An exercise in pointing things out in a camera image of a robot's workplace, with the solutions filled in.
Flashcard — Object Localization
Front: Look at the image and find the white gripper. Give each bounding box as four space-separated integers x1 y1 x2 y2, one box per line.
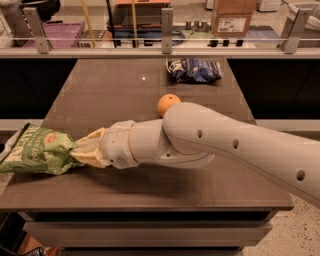
70 120 139 169

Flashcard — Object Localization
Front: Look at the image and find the green jalapeno chip bag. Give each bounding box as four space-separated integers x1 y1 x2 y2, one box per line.
0 123 81 175

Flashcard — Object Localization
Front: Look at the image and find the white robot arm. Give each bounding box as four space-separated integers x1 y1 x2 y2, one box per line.
70 102 320 207

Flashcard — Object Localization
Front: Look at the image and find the blue chip bag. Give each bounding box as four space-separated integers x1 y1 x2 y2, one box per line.
166 58 223 84

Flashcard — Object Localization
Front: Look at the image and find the orange fruit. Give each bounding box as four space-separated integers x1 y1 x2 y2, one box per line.
158 94 181 117

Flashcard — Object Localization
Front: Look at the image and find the purple plastic crate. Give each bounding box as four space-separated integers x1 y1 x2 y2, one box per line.
22 21 86 49

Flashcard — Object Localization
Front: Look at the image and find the glass railing with metal posts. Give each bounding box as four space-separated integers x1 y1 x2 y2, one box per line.
1 0 320 59

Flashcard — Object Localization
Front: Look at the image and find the brown table with drawers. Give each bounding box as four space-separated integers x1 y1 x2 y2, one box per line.
0 59 294 256

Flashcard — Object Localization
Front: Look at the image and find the cardboard box with label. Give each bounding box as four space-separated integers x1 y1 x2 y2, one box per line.
211 0 256 37

